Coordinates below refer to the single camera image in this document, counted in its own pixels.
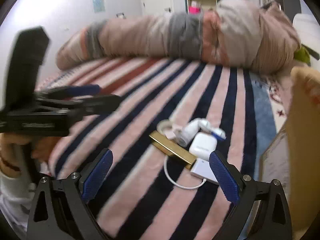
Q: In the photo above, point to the white adapter with cable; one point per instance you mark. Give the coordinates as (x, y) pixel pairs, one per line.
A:
(201, 169)

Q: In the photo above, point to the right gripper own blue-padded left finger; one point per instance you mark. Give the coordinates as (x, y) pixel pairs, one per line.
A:
(59, 209)

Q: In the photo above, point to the white earbuds case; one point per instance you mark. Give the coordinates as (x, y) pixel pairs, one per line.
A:
(203, 145)

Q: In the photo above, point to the pink bag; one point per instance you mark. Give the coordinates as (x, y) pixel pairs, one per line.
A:
(194, 10)

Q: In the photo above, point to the brown cardboard box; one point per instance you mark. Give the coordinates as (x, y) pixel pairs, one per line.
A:
(293, 156)

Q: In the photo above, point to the white headboard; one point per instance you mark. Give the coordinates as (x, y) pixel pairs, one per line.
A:
(308, 30)

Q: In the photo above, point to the tape roll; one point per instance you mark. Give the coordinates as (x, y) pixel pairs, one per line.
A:
(166, 128)

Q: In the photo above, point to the wall poster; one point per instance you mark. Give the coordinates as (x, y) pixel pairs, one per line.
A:
(98, 6)

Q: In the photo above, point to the person's left hand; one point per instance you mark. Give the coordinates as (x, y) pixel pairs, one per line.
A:
(41, 150)

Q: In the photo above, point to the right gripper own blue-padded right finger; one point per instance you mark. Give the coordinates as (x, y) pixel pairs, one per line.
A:
(272, 220)

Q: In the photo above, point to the rolled striped duvet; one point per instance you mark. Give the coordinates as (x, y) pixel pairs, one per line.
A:
(236, 33)

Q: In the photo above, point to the green plush pillow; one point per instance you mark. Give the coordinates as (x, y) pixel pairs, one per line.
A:
(302, 55)

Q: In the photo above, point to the gold bar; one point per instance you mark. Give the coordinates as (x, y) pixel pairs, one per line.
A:
(172, 149)

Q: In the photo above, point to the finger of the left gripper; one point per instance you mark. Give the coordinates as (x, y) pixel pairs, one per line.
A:
(67, 92)
(100, 105)

